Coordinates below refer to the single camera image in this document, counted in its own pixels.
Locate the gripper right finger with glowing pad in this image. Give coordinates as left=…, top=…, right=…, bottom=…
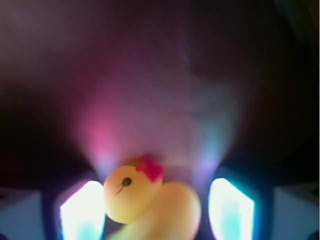
left=208, top=167, right=320, bottom=240

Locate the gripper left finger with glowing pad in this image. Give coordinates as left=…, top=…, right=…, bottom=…
left=0, top=171, right=106, bottom=240

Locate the yellow rubber duck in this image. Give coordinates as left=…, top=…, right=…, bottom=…
left=103, top=156, right=201, bottom=240

